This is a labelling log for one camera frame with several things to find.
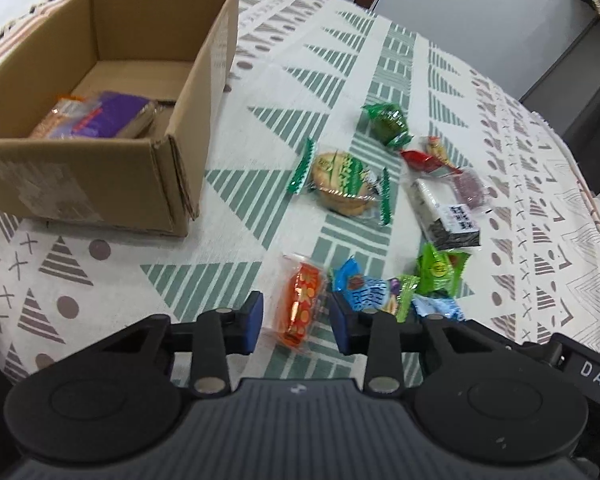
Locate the dark green snack packet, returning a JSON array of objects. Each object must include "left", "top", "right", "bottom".
[{"left": 362, "top": 102, "right": 412, "bottom": 150}]

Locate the round cake green-edged packet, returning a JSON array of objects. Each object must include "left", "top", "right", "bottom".
[{"left": 286, "top": 137, "right": 392, "bottom": 226}]

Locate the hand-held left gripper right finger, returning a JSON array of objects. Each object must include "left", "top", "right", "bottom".
[{"left": 328, "top": 291, "right": 486, "bottom": 395}]

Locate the black white seaweed packet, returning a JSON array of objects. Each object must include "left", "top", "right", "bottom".
[{"left": 410, "top": 176, "right": 482, "bottom": 251}]

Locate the thin yellow-green snack packet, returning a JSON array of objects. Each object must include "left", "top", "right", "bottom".
[{"left": 390, "top": 275, "right": 421, "bottom": 323}]

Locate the maroon snack packet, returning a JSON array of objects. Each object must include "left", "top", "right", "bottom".
[{"left": 452, "top": 170, "right": 494, "bottom": 211}]

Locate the clear orange snack packet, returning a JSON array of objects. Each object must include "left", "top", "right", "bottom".
[{"left": 29, "top": 95, "right": 103, "bottom": 139}]

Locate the yellow red snack packet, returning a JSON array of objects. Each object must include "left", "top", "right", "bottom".
[{"left": 426, "top": 136, "right": 463, "bottom": 168}]

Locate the brown cardboard box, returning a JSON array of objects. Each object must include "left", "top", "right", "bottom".
[{"left": 0, "top": 0, "right": 241, "bottom": 237}]

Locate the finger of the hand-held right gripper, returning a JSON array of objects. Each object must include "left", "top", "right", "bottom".
[{"left": 457, "top": 317, "right": 556, "bottom": 356}]

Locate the light blue snack packet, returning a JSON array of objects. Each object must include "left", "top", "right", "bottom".
[{"left": 412, "top": 294, "right": 466, "bottom": 322}]

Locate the patterned bed cover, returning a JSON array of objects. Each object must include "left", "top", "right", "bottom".
[{"left": 0, "top": 0, "right": 600, "bottom": 396}]

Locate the purple snack packet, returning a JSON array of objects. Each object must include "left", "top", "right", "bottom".
[{"left": 47, "top": 91, "right": 157, "bottom": 140}]

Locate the light green snack packet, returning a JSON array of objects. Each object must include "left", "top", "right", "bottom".
[{"left": 416, "top": 242, "right": 471, "bottom": 296}]

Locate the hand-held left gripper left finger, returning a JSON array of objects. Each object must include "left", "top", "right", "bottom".
[{"left": 102, "top": 291, "right": 265, "bottom": 397}]

